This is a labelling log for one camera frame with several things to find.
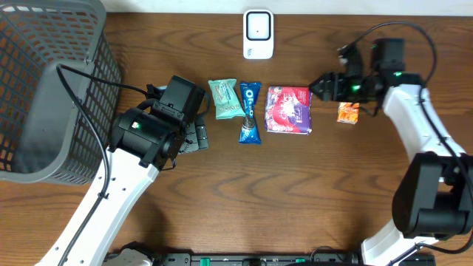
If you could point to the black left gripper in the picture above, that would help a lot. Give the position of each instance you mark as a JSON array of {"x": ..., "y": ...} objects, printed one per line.
[{"x": 197, "y": 134}]

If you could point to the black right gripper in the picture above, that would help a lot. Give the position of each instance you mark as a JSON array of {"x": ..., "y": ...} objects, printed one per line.
[{"x": 333, "y": 87}]

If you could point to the small orange tissue packet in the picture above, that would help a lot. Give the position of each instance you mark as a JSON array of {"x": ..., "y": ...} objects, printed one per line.
[{"x": 348, "y": 112}]

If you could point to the red purple tissue pack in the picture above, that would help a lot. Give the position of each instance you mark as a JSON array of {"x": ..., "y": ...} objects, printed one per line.
[{"x": 287, "y": 110}]

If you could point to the mint green snack pack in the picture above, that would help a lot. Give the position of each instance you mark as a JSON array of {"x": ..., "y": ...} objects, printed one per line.
[{"x": 225, "y": 99}]

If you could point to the blue Oreo cookie pack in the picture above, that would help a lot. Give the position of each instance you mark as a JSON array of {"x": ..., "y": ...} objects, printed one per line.
[{"x": 249, "y": 133}]

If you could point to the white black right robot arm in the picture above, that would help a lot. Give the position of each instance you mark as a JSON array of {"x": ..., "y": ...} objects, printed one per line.
[{"x": 434, "y": 199}]

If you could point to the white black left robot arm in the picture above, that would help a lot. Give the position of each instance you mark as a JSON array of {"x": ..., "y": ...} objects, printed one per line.
[{"x": 144, "y": 139}]

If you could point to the white barcode scanner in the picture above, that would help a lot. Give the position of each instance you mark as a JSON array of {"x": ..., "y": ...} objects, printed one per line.
[{"x": 258, "y": 34}]

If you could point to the grey plastic shopping basket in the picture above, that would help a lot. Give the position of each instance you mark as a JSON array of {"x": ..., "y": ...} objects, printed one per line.
[{"x": 59, "y": 90}]

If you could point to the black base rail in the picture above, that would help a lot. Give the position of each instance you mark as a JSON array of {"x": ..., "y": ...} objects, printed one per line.
[{"x": 240, "y": 259}]

